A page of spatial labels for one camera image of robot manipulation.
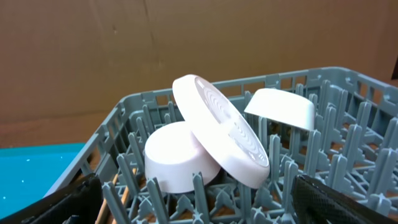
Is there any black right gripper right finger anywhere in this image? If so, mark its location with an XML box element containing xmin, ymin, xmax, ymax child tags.
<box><xmin>290</xmin><ymin>174</ymin><xmax>396</xmax><ymax>224</ymax></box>

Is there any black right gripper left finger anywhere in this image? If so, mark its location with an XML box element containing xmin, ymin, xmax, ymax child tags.
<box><xmin>1</xmin><ymin>174</ymin><xmax>103</xmax><ymax>224</ymax></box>

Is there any pink plate with peanuts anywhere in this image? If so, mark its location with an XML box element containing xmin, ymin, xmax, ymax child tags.
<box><xmin>172</xmin><ymin>74</ymin><xmax>270</xmax><ymax>189</ymax></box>

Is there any white bowl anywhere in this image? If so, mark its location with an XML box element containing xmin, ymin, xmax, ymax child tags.
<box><xmin>244</xmin><ymin>88</ymin><xmax>315</xmax><ymax>131</ymax></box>

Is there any pink bowl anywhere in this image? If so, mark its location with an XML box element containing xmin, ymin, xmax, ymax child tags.
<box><xmin>144</xmin><ymin>121</ymin><xmax>221</xmax><ymax>194</ymax></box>

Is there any grey plastic dishwasher rack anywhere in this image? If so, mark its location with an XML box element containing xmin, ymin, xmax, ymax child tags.
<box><xmin>51</xmin><ymin>67</ymin><xmax>397</xmax><ymax>223</ymax></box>

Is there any teal plastic tray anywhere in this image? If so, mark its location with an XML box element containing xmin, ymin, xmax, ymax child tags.
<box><xmin>1</xmin><ymin>143</ymin><xmax>84</xmax><ymax>218</ymax></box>

